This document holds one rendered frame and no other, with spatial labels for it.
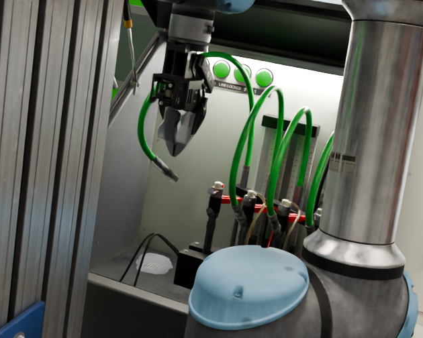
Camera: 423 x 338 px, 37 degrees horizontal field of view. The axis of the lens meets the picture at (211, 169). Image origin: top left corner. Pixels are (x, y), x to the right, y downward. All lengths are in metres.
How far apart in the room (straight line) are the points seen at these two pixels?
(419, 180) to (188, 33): 0.58
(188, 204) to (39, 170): 1.35
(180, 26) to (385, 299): 0.60
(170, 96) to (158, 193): 0.73
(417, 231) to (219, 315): 0.79
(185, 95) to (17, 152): 0.71
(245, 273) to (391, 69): 0.26
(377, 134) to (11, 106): 0.41
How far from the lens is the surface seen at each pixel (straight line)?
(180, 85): 1.10
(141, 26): 4.10
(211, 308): 0.64
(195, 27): 1.10
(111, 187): 1.65
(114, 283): 1.33
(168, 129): 1.17
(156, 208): 1.83
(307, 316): 0.67
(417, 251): 1.36
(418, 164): 1.37
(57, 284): 0.53
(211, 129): 1.72
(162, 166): 1.39
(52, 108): 0.45
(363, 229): 0.70
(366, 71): 0.69
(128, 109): 1.63
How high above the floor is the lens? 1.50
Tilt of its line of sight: 13 degrees down
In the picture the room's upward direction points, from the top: 10 degrees clockwise
